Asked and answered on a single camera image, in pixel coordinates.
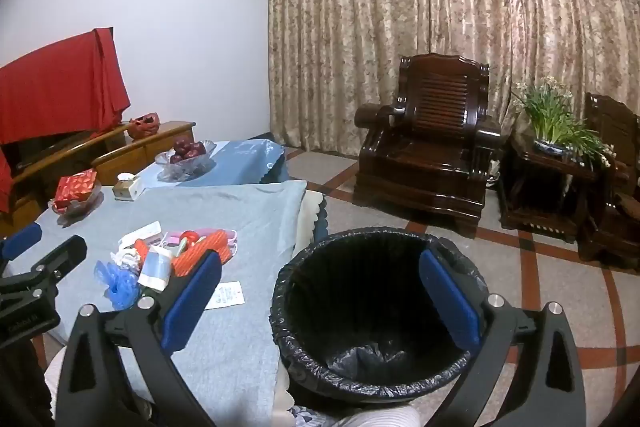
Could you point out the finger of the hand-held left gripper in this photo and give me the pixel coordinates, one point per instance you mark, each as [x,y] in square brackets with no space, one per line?
[20,239]
[70,254]

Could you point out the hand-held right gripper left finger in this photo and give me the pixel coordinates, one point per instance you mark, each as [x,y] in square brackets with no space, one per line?
[192,302]

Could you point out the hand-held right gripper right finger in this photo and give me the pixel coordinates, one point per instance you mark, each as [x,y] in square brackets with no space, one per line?
[450,302]

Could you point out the white paper slip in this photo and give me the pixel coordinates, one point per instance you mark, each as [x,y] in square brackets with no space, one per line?
[230,294]

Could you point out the white and blue pouch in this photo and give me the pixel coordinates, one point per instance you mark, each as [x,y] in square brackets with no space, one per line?
[155,269]

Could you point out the red orange packet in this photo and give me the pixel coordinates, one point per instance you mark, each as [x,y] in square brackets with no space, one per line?
[200,252]

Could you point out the blue plastic bag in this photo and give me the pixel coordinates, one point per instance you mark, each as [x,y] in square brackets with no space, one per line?
[120,282]

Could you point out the black lined trash bin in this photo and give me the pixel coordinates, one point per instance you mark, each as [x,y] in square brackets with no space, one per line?
[350,307]

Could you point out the glass dish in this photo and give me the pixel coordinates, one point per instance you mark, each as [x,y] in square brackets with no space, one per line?
[80,213]

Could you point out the red packet in dish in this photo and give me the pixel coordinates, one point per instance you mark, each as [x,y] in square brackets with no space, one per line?
[75,189]

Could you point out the white gold tissue box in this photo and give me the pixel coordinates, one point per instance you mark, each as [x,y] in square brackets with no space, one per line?
[131,191]

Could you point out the black television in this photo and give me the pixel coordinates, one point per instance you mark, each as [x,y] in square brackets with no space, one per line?
[35,152]

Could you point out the wooden television cabinet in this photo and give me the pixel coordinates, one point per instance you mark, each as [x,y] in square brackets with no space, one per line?
[130,154]

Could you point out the glass fruit bowl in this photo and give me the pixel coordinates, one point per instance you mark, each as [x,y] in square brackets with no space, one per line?
[180,169]

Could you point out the dark wooden side table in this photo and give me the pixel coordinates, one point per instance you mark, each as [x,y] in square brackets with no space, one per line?
[530,187]

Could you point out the dark wooden armchair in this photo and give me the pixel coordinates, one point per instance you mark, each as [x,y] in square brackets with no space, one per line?
[610,132]
[430,157]

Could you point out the cream scalloped tablecloth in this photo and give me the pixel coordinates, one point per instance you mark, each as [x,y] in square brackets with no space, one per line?
[310,212]

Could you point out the bunch of red apples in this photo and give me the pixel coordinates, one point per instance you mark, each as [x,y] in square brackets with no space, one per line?
[187,149]

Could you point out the blue scalloped tablecloth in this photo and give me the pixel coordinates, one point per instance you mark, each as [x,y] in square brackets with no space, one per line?
[245,157]

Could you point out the red cloth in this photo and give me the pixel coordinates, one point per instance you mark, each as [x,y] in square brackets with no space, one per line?
[55,82]

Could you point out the potted narcissus plant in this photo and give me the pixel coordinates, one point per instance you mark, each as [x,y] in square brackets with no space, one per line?
[550,117]

